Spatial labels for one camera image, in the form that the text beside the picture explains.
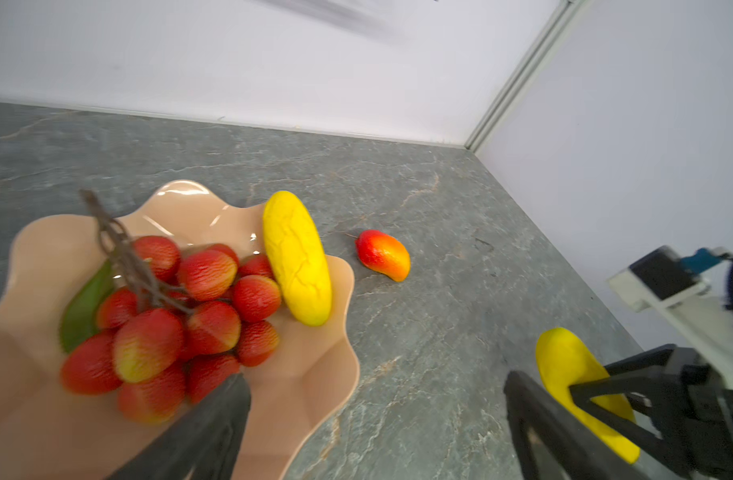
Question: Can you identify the red lychee bunch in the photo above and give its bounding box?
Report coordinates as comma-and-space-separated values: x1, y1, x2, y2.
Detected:
58, 190, 282, 424

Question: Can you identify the red mango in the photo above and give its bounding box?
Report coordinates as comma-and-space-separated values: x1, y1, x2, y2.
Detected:
356, 230, 411, 282

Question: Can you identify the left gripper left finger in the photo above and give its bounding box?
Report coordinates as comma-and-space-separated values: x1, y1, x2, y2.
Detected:
110, 374, 252, 479

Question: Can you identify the yellow fruit front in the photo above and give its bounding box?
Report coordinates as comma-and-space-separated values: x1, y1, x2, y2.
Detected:
535, 327, 641, 464

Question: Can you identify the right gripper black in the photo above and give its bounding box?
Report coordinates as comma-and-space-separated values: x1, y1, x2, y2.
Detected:
569, 344, 733, 479

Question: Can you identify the yellow fruit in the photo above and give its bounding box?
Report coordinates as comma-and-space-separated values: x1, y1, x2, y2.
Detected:
535, 327, 641, 464
262, 191, 332, 327

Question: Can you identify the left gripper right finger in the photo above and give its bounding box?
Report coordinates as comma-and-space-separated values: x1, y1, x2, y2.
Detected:
503, 371, 645, 479

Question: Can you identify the peach scalloped fruit bowl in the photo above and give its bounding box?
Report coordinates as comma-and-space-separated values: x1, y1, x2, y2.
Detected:
0, 215, 360, 479

